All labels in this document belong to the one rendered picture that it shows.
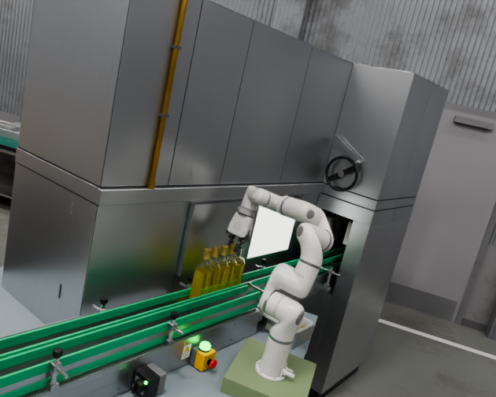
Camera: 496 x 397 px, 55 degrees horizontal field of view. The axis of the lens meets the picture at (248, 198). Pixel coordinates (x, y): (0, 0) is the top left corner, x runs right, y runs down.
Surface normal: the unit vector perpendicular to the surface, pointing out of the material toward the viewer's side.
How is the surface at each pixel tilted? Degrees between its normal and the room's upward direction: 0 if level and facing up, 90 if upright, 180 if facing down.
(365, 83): 90
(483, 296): 90
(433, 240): 90
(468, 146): 90
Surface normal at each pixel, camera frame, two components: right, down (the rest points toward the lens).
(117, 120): 0.76, 0.30
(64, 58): -0.61, 0.04
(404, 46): -0.27, 0.15
